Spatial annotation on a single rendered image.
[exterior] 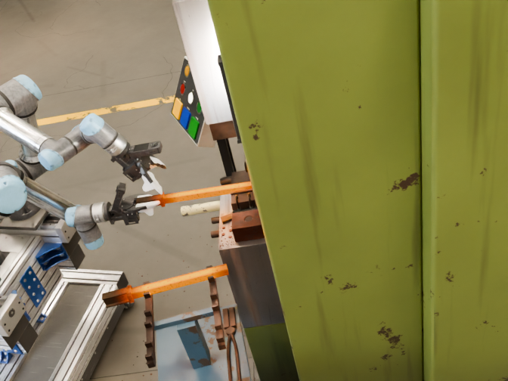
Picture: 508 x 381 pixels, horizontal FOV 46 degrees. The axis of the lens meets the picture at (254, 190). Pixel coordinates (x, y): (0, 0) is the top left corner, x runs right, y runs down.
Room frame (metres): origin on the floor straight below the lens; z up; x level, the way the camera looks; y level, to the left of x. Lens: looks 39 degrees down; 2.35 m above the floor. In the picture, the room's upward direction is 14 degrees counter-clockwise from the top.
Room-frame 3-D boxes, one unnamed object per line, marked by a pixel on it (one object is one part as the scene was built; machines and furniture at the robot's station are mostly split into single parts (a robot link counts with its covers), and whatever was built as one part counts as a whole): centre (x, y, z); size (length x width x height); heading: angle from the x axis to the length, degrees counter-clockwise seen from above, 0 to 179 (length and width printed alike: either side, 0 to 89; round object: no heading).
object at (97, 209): (1.78, 0.58, 0.99); 0.08 x 0.05 x 0.08; 173
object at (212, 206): (2.10, 0.13, 0.62); 0.44 x 0.05 x 0.05; 83
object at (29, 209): (2.16, 1.00, 0.87); 0.15 x 0.15 x 0.10
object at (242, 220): (1.56, 0.04, 0.95); 0.12 x 0.09 x 0.07; 83
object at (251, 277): (1.67, -0.13, 0.69); 0.56 x 0.38 x 0.45; 83
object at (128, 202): (1.78, 0.50, 0.98); 0.12 x 0.08 x 0.09; 83
